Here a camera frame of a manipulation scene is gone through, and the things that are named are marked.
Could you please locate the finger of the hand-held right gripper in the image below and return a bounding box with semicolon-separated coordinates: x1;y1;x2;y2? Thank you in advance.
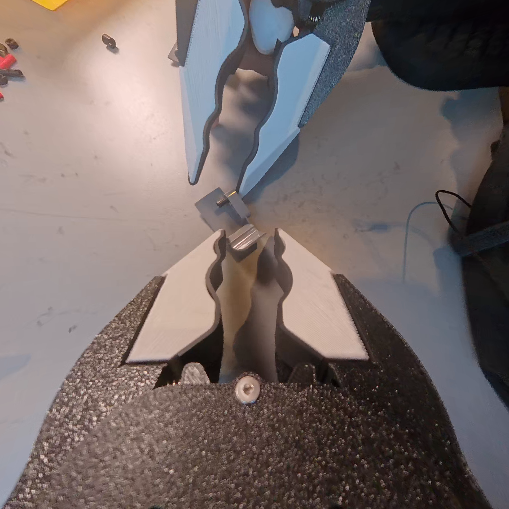
236;33;331;198
179;0;246;186

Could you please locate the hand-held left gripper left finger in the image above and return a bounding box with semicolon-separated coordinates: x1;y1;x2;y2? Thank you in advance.
125;229;227;364

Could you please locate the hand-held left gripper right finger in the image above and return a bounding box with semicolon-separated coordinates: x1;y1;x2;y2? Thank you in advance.
274;228;370;362

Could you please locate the grey desk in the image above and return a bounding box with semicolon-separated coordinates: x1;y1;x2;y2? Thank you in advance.
0;0;509;502

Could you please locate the person's black hoodie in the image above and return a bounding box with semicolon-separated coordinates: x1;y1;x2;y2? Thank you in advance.
453;131;509;398

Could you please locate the pile of small brick pins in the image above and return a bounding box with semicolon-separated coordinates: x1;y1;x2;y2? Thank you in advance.
0;37;25;100

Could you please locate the black cord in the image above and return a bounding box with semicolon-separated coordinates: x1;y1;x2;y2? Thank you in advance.
435;190;474;239

